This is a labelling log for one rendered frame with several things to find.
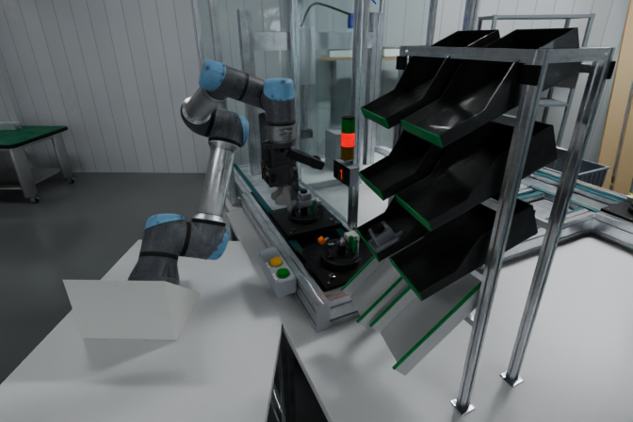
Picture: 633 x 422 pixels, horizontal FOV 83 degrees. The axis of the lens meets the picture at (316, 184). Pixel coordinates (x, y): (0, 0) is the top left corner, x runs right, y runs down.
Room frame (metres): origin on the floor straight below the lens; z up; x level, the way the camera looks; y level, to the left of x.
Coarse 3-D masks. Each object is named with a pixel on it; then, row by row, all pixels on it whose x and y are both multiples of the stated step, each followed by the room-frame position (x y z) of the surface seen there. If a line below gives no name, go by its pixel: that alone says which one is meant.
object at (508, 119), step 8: (584, 64) 0.67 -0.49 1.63; (584, 72) 0.67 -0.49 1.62; (496, 120) 0.62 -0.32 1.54; (504, 120) 0.61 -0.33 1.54; (512, 120) 0.60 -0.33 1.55; (560, 152) 0.67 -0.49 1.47; (488, 200) 0.61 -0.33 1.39; (496, 208) 0.59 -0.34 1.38; (536, 216) 0.69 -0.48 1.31; (536, 224) 0.68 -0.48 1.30; (544, 224) 0.67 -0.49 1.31; (472, 272) 0.61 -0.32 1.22; (480, 272) 0.60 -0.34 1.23; (480, 280) 0.59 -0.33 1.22
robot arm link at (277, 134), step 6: (270, 126) 0.87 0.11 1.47; (276, 126) 0.94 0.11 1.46; (282, 126) 0.87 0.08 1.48; (288, 126) 0.87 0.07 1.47; (294, 126) 0.89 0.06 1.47; (270, 132) 0.87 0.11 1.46; (276, 132) 0.87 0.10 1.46; (282, 132) 0.87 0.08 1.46; (288, 132) 0.88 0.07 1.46; (294, 132) 0.89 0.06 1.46; (270, 138) 0.87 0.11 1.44; (276, 138) 0.87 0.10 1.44; (282, 138) 0.87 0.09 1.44; (288, 138) 0.87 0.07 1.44
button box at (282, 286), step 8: (272, 248) 1.12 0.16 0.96; (264, 256) 1.07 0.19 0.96; (272, 256) 1.07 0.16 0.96; (280, 256) 1.07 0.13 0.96; (264, 264) 1.04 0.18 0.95; (264, 272) 1.05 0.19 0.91; (272, 272) 0.97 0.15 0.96; (272, 280) 0.95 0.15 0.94; (280, 280) 0.93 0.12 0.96; (288, 280) 0.94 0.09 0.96; (296, 280) 0.95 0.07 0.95; (272, 288) 0.96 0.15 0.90; (280, 288) 0.92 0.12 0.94; (288, 288) 0.93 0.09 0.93; (296, 288) 0.95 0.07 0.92; (280, 296) 0.92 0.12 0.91
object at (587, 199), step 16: (528, 176) 1.93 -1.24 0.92; (544, 176) 1.85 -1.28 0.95; (528, 192) 1.63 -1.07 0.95; (544, 192) 1.64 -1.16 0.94; (576, 192) 1.69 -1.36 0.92; (592, 192) 1.63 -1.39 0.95; (608, 192) 1.60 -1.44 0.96; (544, 208) 1.52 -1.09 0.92; (576, 208) 1.49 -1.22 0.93; (592, 208) 1.45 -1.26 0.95; (592, 224) 1.38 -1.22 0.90; (608, 224) 1.33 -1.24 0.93; (624, 224) 1.28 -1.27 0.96; (608, 240) 1.31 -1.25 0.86; (624, 240) 1.27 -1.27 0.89
